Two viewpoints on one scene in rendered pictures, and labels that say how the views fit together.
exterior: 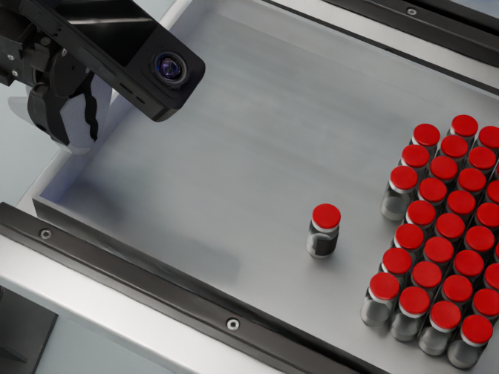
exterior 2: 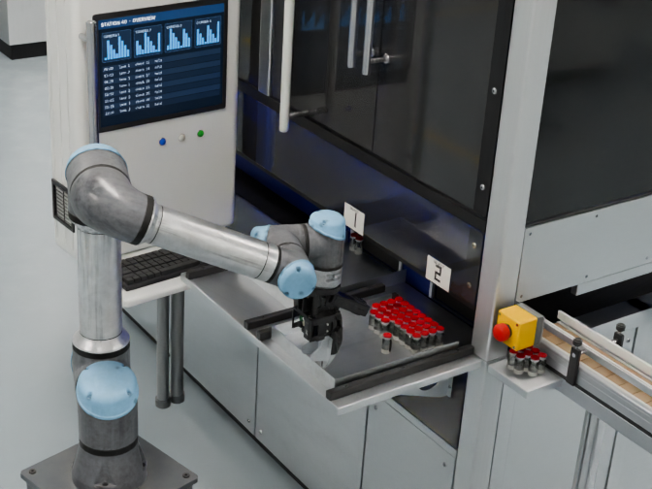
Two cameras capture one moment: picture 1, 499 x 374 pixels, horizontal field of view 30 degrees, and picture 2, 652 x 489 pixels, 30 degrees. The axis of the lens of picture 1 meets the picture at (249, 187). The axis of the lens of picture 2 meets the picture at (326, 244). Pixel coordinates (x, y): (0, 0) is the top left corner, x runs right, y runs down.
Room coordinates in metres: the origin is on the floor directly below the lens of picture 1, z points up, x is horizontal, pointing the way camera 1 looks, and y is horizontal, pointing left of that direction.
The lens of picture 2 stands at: (-0.71, 2.09, 2.30)
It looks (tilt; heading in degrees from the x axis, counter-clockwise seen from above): 26 degrees down; 300
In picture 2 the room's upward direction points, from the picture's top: 4 degrees clockwise
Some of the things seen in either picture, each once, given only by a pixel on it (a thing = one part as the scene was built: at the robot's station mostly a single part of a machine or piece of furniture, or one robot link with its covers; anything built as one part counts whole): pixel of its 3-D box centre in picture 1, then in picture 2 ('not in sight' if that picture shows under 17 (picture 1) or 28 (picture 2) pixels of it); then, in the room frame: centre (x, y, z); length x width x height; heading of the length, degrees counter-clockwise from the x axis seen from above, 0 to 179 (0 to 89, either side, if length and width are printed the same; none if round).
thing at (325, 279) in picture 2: not in sight; (325, 274); (0.41, 0.14, 1.14); 0.08 x 0.08 x 0.05
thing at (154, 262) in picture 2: not in sight; (178, 259); (1.09, -0.24, 0.82); 0.40 x 0.14 x 0.02; 70
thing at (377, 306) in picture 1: (421, 216); (395, 328); (0.37, -0.13, 0.90); 0.18 x 0.02 x 0.05; 155
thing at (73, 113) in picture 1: (45, 117); (321, 354); (0.40, 0.15, 0.96); 0.06 x 0.03 x 0.09; 66
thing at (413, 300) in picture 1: (449, 228); (403, 325); (0.36, -0.15, 0.90); 0.18 x 0.02 x 0.05; 155
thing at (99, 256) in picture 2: not in sight; (100, 278); (0.73, 0.47, 1.16); 0.15 x 0.12 x 0.55; 136
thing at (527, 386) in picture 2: not in sight; (530, 373); (0.05, -0.19, 0.87); 0.14 x 0.13 x 0.02; 66
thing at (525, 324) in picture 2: not in sight; (518, 327); (0.08, -0.16, 1.00); 0.08 x 0.07 x 0.07; 66
